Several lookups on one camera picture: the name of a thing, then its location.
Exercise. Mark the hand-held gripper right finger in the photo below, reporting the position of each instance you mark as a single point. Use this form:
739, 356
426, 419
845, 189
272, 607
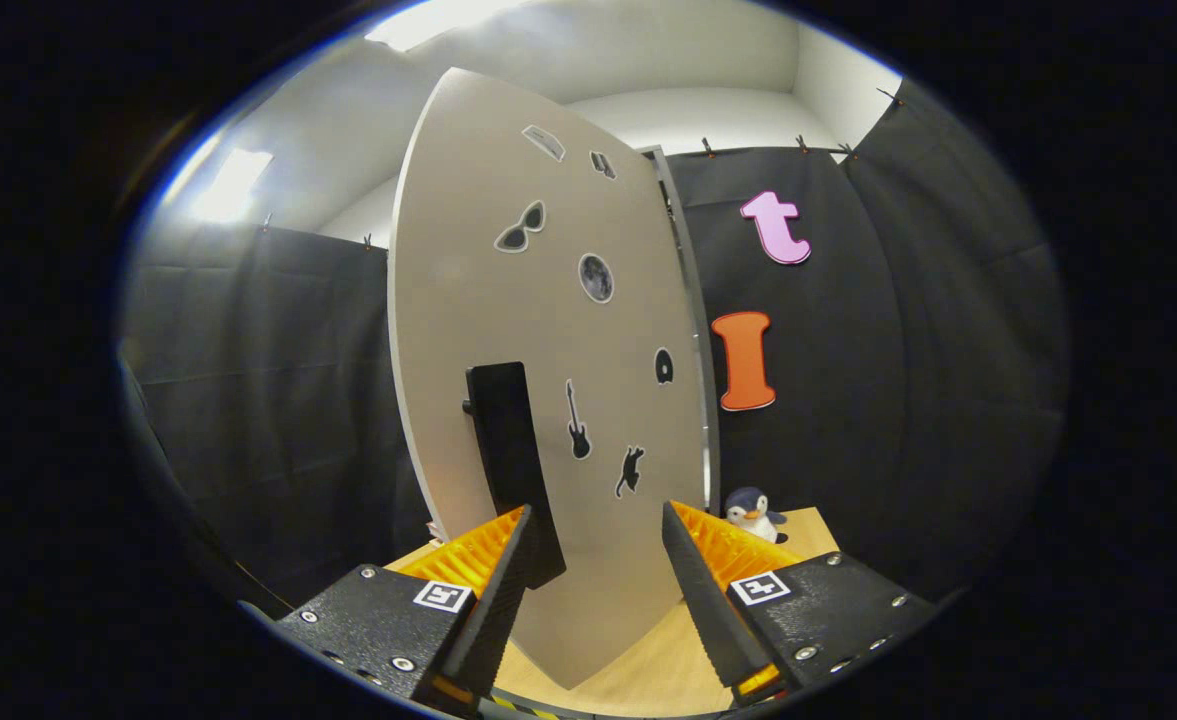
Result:
703, 600

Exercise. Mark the penguin plush toy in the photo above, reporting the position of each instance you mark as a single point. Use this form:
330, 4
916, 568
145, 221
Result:
753, 515

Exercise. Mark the black backdrop cloth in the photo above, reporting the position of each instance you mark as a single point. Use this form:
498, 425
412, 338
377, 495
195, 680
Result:
898, 400

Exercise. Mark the beige shoe cabinet door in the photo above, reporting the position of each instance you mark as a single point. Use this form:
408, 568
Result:
468, 250

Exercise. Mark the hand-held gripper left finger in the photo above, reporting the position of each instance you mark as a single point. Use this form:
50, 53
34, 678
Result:
493, 610

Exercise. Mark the dark grey shoe cabinet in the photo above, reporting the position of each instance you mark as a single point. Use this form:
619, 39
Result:
696, 300

